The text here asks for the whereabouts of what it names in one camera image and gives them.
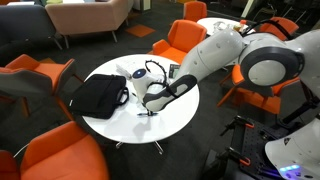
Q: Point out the dark blue pen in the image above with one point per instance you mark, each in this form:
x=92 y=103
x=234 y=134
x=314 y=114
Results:
x=141 y=114

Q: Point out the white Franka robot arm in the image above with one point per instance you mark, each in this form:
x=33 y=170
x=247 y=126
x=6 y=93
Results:
x=213 y=53

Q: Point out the black laptop bag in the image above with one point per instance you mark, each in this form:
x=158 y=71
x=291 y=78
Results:
x=98 y=95

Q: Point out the orange upholstered chair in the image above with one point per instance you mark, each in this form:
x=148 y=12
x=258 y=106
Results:
x=183 y=36
x=8 y=166
x=66 y=156
x=260 y=100
x=286 y=25
x=195 y=10

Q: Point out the black orange bar clamp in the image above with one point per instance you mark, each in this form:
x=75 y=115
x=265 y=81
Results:
x=238 y=123
x=238 y=156

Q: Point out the white round cluttered table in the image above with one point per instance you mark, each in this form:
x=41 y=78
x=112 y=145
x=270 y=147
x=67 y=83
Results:
x=208 y=25

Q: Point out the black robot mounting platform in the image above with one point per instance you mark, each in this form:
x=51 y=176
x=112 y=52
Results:
x=253 y=143

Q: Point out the orange chair grey shell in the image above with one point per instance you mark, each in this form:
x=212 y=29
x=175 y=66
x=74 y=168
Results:
x=46 y=71

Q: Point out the pink beige sofa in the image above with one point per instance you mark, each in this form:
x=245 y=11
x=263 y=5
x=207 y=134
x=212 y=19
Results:
x=86 y=16

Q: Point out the dark navy sofa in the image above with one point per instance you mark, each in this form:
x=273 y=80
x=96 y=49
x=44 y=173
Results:
x=23 y=26

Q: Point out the black stand post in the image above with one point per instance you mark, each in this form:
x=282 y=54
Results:
x=300 y=108

